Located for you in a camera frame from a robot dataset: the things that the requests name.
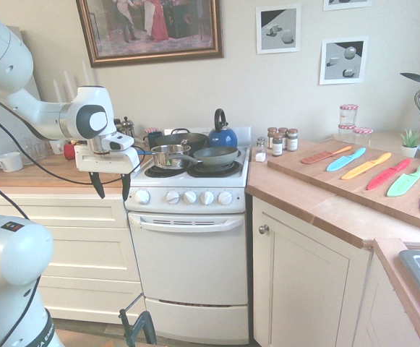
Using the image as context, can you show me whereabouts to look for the grey geometric print, cropped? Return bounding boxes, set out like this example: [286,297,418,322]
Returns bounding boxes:
[322,0,373,12]

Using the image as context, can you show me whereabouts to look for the white oven bottom drawer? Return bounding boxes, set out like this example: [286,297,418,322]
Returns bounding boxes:
[144,296,250,346]

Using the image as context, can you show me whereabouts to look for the gold framed painting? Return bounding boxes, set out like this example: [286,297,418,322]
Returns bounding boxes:
[75,0,225,69]

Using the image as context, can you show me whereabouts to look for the blue knife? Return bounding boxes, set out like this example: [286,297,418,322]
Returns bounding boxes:
[326,147,367,173]

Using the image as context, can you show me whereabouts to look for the grey geometric print, cube and sphere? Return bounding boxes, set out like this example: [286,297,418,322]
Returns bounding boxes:
[255,3,303,56]

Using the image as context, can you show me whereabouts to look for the grey geometric print, sphere and cubes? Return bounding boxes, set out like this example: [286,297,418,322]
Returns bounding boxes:
[319,35,369,86]

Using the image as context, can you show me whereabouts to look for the green knife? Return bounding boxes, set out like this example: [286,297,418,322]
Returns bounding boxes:
[386,163,420,198]

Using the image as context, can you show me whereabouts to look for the short glass jar checkered lid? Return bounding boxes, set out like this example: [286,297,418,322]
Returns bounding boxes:
[352,127,374,147]
[337,123,357,145]

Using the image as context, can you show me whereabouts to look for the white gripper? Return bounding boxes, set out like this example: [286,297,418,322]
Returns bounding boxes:
[74,143,142,202]

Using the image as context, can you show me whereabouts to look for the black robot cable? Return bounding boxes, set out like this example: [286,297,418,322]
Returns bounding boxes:
[0,85,149,347]

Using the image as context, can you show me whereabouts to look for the white oven door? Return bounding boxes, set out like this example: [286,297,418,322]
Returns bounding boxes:
[127,210,249,307]

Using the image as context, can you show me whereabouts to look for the blue kettle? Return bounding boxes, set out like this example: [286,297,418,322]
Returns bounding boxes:
[207,108,239,149]

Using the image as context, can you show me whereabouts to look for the french press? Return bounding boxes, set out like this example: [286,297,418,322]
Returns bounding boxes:
[119,116,135,139]

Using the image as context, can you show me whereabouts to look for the dark blue mug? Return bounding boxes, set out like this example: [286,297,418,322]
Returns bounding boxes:
[143,131,165,150]

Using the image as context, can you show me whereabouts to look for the white electric stove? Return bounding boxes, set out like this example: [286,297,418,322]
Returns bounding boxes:
[124,126,252,346]

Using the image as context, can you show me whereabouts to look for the wooden cutting board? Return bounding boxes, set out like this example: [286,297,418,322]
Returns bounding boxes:
[267,138,420,235]

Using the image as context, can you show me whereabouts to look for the dark grey frying pan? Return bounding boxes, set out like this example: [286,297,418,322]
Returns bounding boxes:
[192,145,240,167]

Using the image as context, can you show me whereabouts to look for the white coffee mug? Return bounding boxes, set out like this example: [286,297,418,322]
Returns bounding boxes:
[0,151,25,173]

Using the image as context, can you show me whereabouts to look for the cream drawer cabinet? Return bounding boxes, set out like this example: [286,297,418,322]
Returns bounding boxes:
[0,192,146,325]

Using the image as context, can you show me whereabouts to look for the small potted succulent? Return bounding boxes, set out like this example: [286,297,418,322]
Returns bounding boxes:
[398,129,420,158]

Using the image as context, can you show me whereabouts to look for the steel saucepan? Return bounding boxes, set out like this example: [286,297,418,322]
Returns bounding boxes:
[150,144,204,169]

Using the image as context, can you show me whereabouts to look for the salt shaker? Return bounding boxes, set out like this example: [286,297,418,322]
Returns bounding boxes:
[254,136,267,163]

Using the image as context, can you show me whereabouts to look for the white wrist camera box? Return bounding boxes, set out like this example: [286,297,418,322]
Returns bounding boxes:
[103,132,135,153]

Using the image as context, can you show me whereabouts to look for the clear drinking glass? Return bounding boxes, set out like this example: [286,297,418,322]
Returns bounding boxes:
[23,136,48,163]

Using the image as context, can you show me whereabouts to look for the cream cabinet door with knob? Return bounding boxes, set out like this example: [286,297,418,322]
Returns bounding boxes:
[252,194,373,347]

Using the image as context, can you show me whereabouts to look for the tall glass jar checkered lid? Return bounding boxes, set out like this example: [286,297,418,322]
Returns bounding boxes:
[339,103,359,127]

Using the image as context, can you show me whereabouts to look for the yellow knife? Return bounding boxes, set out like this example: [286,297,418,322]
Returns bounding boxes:
[340,152,393,181]

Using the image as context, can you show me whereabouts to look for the black wok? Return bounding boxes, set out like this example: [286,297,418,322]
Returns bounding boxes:
[153,128,208,151]

